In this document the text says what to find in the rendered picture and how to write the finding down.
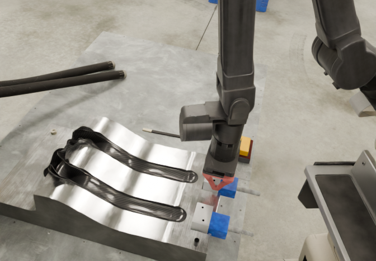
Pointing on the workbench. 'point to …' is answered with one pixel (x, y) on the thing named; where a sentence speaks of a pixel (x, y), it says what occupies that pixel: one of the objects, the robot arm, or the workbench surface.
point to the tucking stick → (161, 132)
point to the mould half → (95, 160)
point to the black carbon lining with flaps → (104, 189)
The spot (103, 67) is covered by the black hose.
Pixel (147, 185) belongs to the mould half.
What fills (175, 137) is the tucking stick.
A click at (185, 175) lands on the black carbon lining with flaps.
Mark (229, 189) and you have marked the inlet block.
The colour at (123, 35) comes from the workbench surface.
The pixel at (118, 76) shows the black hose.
